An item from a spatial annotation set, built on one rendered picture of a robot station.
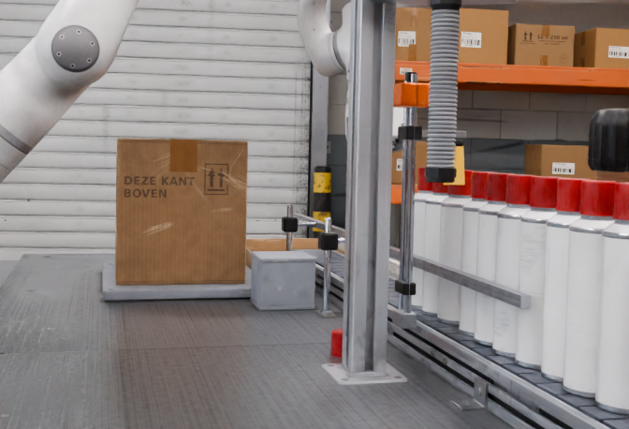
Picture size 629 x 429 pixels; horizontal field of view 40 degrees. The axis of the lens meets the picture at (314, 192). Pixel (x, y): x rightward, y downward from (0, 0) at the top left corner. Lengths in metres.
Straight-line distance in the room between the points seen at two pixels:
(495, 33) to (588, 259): 4.33
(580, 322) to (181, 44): 4.79
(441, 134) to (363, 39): 0.17
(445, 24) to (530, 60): 4.26
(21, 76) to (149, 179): 0.29
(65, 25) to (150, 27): 4.15
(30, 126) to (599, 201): 0.91
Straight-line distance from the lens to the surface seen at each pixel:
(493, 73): 5.02
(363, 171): 1.03
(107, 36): 1.38
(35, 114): 1.43
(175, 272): 1.61
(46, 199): 5.56
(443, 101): 0.94
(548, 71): 5.14
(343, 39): 1.55
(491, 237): 1.03
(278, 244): 2.25
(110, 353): 1.19
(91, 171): 5.51
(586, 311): 0.85
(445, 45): 0.95
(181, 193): 1.60
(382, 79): 1.04
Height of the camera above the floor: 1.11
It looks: 3 degrees down
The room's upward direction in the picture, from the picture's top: 1 degrees clockwise
